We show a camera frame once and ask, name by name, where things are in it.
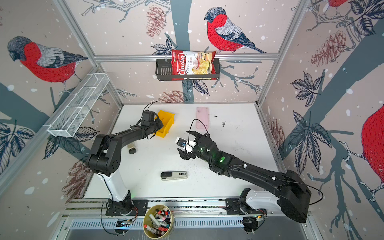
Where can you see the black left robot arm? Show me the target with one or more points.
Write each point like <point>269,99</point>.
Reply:
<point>105,160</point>

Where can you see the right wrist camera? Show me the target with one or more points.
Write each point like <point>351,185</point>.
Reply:
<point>185,145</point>

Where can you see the small dark jar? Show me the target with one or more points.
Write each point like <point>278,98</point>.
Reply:
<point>132,148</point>

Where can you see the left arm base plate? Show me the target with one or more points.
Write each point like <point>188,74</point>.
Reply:
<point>126,208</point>

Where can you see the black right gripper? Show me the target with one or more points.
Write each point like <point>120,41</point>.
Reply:
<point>198,137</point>

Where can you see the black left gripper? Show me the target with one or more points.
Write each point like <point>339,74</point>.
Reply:
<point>159,123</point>

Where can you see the red cassava chips bag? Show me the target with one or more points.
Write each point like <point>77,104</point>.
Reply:
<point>193,63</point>

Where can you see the pink rectangular case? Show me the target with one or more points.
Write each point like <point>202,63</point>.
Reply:
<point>203,117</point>

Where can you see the yellow plastic bin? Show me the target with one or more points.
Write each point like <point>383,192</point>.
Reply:
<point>168,119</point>

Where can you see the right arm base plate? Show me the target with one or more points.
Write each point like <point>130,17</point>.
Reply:
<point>240,207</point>

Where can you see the grey stapler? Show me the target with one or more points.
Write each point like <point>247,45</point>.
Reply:
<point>172,175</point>

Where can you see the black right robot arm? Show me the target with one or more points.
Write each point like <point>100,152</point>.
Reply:
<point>293,194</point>

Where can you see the white wire mesh basket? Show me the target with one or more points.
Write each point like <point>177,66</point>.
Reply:
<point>70,119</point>

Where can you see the round tin of markers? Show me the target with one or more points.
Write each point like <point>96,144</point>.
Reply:
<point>159,222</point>

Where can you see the black wall basket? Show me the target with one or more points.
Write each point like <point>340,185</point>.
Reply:
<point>164,72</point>

